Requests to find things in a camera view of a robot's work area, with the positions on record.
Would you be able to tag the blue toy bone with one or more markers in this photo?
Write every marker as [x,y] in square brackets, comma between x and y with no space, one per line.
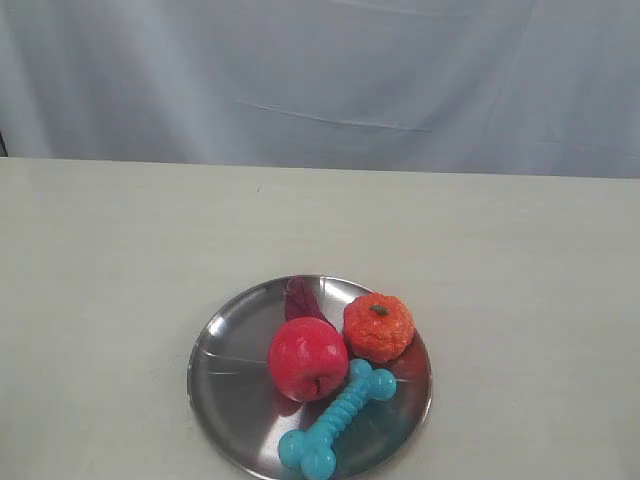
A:
[311,451]

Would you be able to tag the orange toy pumpkin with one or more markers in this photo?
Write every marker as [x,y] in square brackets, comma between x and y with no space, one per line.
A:
[378,327]

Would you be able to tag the red toy apple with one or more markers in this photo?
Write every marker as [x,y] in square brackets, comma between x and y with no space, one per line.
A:
[307,359]

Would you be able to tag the white backdrop cloth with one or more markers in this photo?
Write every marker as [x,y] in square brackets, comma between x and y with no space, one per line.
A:
[513,87]

